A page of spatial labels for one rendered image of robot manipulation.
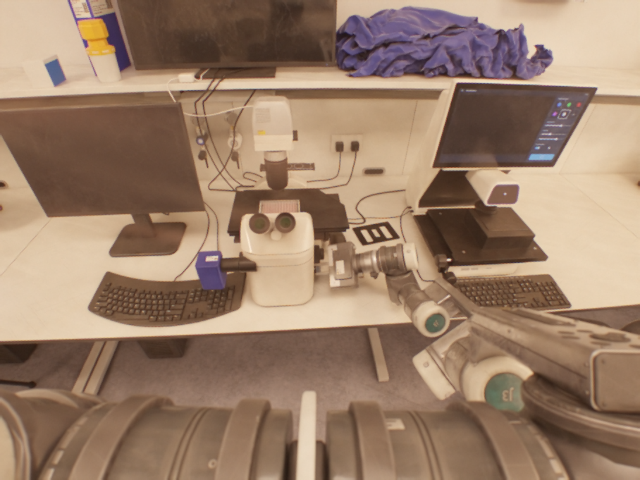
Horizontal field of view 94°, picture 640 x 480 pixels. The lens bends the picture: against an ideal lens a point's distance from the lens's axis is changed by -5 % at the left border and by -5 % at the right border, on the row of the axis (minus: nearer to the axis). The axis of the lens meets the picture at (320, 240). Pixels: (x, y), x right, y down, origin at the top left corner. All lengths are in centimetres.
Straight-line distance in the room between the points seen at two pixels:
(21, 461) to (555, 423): 35
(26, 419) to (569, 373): 38
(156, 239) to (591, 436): 129
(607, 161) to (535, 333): 202
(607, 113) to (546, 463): 195
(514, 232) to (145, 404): 112
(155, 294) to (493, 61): 142
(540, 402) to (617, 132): 201
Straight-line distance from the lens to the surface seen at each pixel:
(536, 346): 34
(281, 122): 87
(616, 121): 219
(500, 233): 117
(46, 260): 150
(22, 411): 30
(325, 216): 100
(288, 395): 169
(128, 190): 117
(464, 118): 106
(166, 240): 133
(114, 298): 117
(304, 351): 178
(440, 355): 67
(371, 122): 153
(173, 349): 182
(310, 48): 128
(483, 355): 51
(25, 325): 129
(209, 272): 88
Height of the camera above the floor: 155
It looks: 41 degrees down
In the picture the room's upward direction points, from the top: 1 degrees clockwise
